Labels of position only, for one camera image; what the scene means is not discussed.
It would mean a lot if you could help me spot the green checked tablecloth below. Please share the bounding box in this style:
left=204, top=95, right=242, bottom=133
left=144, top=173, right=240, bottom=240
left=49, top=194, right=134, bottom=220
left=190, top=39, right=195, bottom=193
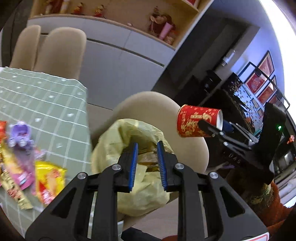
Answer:
left=0, top=67, right=93, bottom=239

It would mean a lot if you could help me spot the middle beige chair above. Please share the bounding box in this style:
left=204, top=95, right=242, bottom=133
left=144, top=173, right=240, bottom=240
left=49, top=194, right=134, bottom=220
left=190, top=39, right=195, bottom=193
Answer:
left=33, top=27, right=87, bottom=80

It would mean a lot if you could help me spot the grey sideboard cabinet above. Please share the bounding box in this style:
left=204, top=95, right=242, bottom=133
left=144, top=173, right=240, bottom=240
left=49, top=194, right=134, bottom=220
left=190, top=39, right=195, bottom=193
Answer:
left=27, top=16, right=175, bottom=109

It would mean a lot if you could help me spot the far beige chair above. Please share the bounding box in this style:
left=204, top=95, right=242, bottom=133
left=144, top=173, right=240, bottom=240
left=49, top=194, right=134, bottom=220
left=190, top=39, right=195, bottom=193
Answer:
left=9, top=25, right=41, bottom=71

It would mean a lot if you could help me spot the beige chair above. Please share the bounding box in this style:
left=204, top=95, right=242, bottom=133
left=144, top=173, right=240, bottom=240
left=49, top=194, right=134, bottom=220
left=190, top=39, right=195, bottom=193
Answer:
left=91, top=91, right=209, bottom=174
left=33, top=27, right=87, bottom=80
left=9, top=25, right=41, bottom=71

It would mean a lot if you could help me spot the yellow pink snack bag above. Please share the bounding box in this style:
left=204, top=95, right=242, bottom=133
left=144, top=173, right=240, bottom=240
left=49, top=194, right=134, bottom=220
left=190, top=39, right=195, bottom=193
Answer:
left=12, top=145, right=35, bottom=190

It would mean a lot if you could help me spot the red paper cup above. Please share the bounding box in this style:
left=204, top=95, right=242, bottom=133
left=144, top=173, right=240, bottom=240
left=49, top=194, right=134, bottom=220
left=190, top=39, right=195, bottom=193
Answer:
left=177, top=104, right=223, bottom=138

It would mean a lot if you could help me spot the gold red wrapper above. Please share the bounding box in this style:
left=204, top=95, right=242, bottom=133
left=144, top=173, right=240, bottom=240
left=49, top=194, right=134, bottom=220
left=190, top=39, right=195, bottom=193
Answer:
left=1, top=147, right=33, bottom=210

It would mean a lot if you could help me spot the purple toy carriage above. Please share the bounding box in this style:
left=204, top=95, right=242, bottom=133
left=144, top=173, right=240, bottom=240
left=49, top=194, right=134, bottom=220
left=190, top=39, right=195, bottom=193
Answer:
left=8, top=121, right=32, bottom=149

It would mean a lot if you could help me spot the near beige chair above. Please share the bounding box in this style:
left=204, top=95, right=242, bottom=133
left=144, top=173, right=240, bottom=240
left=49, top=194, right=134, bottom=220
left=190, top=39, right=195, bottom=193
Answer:
left=91, top=91, right=209, bottom=174

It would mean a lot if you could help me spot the flower bouquet on shelf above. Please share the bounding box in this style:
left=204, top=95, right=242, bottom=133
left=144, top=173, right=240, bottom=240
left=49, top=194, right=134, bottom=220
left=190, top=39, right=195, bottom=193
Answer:
left=148, top=6, right=176, bottom=45

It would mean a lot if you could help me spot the yellow trash bag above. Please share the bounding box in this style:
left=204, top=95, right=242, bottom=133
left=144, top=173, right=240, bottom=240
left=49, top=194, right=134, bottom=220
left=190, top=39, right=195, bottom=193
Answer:
left=91, top=118, right=173, bottom=217

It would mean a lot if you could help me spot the yellow red snack packet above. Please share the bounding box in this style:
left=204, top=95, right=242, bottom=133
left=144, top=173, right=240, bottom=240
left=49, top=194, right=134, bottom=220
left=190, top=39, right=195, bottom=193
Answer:
left=35, top=161, right=67, bottom=206

